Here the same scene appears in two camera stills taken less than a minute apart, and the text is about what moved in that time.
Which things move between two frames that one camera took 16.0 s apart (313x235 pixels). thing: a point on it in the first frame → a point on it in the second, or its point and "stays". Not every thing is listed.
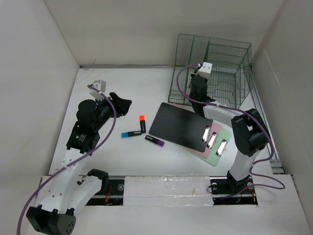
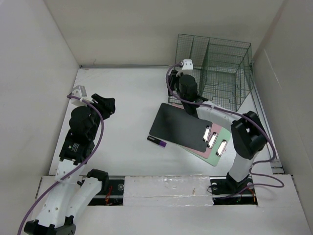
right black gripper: [206, 80] → [173, 77]
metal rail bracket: [276, 166] stays
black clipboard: [182, 126] stays
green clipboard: [217, 151] stays
